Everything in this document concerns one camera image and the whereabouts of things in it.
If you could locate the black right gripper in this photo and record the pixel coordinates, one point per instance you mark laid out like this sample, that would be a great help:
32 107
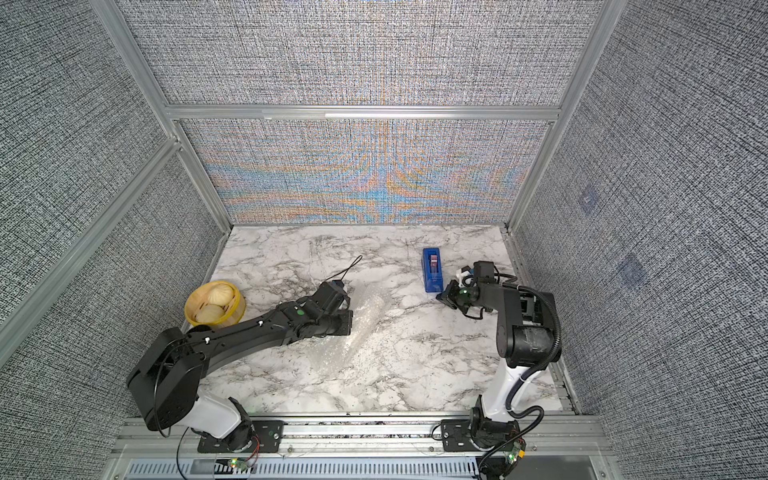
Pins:
449 296

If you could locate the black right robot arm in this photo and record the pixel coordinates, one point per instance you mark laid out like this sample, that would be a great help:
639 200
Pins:
528 339

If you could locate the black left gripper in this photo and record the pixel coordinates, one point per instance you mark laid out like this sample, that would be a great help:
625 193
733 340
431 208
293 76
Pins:
347 317

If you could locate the blue tape dispenser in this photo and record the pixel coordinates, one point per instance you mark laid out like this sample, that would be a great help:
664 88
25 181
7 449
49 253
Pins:
433 281

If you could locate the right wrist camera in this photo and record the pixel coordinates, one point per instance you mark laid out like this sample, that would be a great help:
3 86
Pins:
465 277

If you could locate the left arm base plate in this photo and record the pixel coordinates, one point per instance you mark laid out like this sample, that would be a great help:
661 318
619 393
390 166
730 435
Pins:
262 435

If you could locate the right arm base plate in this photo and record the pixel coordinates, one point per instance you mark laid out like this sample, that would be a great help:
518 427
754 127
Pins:
455 436

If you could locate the aluminium front rail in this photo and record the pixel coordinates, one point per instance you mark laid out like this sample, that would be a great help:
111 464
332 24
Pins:
399 445

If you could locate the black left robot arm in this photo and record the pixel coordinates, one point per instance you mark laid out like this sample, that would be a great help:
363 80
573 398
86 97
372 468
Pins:
165 382

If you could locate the white steamed bun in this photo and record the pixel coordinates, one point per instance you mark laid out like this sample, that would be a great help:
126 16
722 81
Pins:
220 295
210 315

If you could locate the yellow bamboo steamer basket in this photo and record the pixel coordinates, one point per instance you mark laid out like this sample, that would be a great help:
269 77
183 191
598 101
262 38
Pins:
234 310

